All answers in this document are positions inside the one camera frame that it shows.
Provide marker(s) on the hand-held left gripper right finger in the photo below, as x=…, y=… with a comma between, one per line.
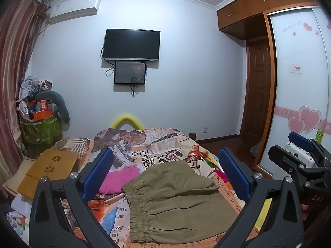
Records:
x=234, y=175

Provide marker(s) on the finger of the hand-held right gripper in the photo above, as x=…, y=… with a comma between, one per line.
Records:
x=287, y=160
x=300, y=140

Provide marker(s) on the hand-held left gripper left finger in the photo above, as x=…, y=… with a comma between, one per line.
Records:
x=99, y=170

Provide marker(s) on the olive green pants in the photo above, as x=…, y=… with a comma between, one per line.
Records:
x=178, y=199

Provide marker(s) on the white cabinet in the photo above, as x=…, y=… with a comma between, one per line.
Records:
x=302, y=157

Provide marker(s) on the green bottle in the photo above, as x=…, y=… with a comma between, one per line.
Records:
x=320, y=135

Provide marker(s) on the pink garment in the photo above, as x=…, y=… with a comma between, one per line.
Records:
x=121, y=178

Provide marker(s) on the wooden lap desk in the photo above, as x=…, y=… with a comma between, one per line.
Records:
x=54, y=165

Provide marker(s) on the yellow foam noodle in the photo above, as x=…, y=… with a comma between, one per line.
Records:
x=126, y=117

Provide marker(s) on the printed blanket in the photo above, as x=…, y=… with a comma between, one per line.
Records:
x=155, y=144

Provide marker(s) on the brown wooden door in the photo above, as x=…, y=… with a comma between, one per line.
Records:
x=256, y=95

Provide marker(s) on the green patterned basket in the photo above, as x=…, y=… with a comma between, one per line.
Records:
x=40, y=130

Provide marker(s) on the red wardrobe sticker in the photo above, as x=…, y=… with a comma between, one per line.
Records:
x=297, y=68

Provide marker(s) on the grey long pillow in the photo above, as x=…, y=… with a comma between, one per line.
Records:
x=60, y=106

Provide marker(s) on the orange box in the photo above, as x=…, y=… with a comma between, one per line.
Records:
x=42, y=115

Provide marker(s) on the wooden wardrobe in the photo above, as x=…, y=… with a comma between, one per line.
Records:
x=294, y=56

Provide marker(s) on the beige cushion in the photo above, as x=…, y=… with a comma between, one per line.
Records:
x=15, y=178

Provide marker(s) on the white cloth pile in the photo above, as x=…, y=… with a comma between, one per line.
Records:
x=20, y=209

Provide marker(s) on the small black monitor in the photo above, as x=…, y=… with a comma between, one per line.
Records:
x=129, y=72

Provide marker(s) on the pile of clothes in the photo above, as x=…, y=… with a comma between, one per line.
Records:
x=31, y=85

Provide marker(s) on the striped brown curtain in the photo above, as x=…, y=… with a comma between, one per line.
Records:
x=13, y=69

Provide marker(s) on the white air conditioner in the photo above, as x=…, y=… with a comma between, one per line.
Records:
x=73, y=9

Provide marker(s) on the white wall outlet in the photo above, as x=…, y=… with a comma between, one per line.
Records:
x=205, y=129

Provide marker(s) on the wooden bed post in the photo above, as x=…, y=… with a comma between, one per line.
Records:
x=192, y=136

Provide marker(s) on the black wall television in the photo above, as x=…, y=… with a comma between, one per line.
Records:
x=131, y=44

